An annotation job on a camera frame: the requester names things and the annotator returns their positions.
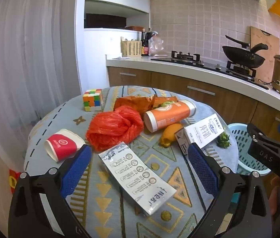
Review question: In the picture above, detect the black wok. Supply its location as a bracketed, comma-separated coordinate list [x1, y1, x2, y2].
[222, 43, 269, 69]

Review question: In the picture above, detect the orange snack bag green print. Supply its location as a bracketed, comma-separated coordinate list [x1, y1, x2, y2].
[151, 95, 179, 111]

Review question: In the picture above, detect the green vegetable scrap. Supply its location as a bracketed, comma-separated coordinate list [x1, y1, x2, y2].
[216, 132, 230, 149]

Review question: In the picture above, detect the light blue plastic basket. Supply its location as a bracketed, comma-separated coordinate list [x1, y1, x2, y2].
[228, 123, 272, 175]

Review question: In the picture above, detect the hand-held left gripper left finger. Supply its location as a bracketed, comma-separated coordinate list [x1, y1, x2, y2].
[8, 144, 92, 238]

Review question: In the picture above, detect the cream woven basket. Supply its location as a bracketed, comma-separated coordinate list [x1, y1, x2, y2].
[121, 37, 142, 57]

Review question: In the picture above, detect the black utensil handle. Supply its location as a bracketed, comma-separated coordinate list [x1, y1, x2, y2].
[225, 35, 250, 49]

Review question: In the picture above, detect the red and yellow sticker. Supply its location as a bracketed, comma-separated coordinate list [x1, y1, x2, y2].
[9, 169, 19, 194]

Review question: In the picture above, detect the white sheer curtain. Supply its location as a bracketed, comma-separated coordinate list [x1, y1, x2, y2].
[0, 0, 81, 159]

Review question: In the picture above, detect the orange cylindrical canister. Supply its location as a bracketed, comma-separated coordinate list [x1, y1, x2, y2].
[144, 100, 197, 133]

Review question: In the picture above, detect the clear plastic jar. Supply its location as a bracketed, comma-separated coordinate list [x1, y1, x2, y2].
[149, 32, 165, 56]

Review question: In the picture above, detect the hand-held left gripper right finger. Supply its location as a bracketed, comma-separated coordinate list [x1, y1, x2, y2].
[188, 143, 272, 238]

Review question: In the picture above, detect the colourful puzzle cube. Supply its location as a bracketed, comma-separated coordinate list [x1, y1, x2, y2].
[82, 89, 102, 111]

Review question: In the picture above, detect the dark sauce bottle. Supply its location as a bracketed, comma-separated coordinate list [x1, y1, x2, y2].
[141, 28, 149, 57]

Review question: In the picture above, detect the black gas stove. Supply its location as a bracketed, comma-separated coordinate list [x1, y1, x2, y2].
[151, 51, 269, 90]

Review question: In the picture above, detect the wooden cutting board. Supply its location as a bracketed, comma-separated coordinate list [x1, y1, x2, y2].
[250, 26, 280, 85]

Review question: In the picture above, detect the wooden kitchen cabinet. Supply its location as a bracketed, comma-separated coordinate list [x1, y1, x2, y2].
[108, 67, 280, 142]

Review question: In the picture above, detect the long white carton box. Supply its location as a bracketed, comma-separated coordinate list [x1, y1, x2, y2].
[98, 142, 177, 216]

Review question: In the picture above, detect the white kitchen countertop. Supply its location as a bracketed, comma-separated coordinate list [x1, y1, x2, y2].
[106, 56, 280, 109]

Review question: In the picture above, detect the red plastic bag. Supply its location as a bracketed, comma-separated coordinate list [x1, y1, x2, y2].
[85, 105, 144, 152]

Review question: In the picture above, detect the red paper cup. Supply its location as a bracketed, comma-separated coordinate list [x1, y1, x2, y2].
[44, 129, 86, 163]

